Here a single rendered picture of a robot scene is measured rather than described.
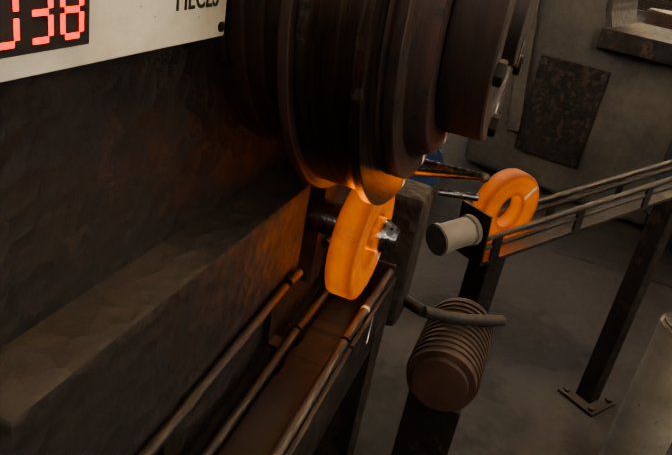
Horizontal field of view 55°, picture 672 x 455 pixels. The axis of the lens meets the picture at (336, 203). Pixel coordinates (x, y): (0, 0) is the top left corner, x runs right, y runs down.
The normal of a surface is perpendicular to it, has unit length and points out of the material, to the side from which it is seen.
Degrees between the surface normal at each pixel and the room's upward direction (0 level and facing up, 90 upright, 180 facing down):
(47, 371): 0
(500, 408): 0
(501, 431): 0
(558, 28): 90
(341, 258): 86
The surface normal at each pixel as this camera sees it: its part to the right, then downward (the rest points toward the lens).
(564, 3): -0.57, 0.26
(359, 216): -0.15, -0.37
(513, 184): 0.54, 0.43
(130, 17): 0.92, 0.29
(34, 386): 0.17, -0.90
